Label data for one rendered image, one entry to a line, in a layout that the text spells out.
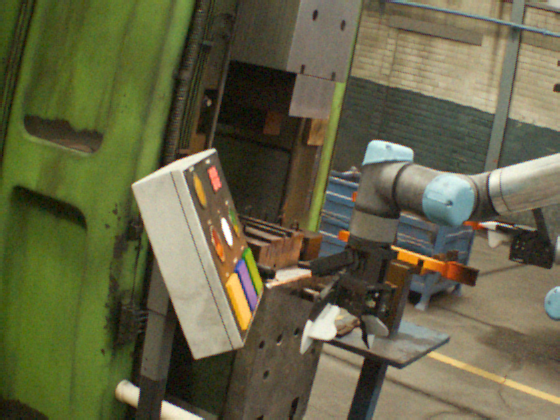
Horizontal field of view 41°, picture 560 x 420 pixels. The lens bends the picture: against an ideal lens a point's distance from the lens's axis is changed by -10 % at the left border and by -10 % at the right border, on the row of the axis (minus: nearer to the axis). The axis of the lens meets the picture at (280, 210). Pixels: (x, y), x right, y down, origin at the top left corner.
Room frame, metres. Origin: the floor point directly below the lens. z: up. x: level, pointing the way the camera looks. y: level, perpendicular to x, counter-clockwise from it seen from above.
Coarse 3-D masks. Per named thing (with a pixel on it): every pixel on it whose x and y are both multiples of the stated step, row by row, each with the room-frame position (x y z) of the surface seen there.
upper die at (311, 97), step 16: (240, 64) 1.84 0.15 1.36; (240, 80) 1.83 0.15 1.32; (256, 80) 1.81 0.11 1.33; (272, 80) 1.80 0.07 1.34; (288, 80) 1.78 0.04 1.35; (304, 80) 1.81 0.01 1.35; (320, 80) 1.87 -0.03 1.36; (224, 96) 1.85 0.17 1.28; (240, 96) 1.83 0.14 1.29; (256, 96) 1.81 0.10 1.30; (272, 96) 1.79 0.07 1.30; (288, 96) 1.77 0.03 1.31; (304, 96) 1.82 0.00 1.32; (320, 96) 1.89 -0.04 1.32; (288, 112) 1.77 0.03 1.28; (304, 112) 1.83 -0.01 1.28; (320, 112) 1.91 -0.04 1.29
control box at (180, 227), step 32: (192, 160) 1.27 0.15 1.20; (160, 192) 1.15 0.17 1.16; (192, 192) 1.17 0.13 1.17; (224, 192) 1.43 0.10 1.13; (160, 224) 1.15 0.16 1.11; (192, 224) 1.15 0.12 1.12; (160, 256) 1.15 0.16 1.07; (192, 256) 1.15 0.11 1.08; (224, 256) 1.24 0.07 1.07; (192, 288) 1.15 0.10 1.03; (224, 288) 1.16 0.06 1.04; (192, 320) 1.15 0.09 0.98; (224, 320) 1.15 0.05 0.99; (192, 352) 1.15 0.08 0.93
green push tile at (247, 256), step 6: (246, 252) 1.41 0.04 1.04; (246, 258) 1.38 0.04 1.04; (252, 258) 1.44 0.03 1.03; (246, 264) 1.38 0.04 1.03; (252, 264) 1.42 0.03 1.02; (252, 270) 1.40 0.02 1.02; (252, 276) 1.38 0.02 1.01; (258, 276) 1.44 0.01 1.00; (252, 282) 1.38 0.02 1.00; (258, 282) 1.42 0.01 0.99; (258, 288) 1.40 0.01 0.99; (258, 294) 1.38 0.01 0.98
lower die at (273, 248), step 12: (252, 228) 1.89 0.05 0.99; (264, 228) 1.88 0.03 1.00; (252, 240) 1.81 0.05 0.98; (264, 240) 1.82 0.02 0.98; (276, 240) 1.83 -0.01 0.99; (288, 240) 1.88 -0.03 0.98; (300, 240) 1.94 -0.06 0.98; (252, 252) 1.78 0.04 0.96; (264, 252) 1.79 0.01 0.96; (276, 252) 1.84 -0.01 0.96; (288, 252) 1.90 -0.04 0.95; (264, 264) 1.80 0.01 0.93; (276, 264) 1.85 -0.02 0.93; (288, 264) 1.91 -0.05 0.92
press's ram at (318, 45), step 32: (256, 0) 1.78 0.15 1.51; (288, 0) 1.74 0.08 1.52; (320, 0) 1.80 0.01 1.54; (352, 0) 1.95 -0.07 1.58; (256, 32) 1.77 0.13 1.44; (288, 32) 1.73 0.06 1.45; (320, 32) 1.83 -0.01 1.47; (352, 32) 1.98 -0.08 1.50; (256, 64) 1.76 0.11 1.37; (288, 64) 1.73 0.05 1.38; (320, 64) 1.86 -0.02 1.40
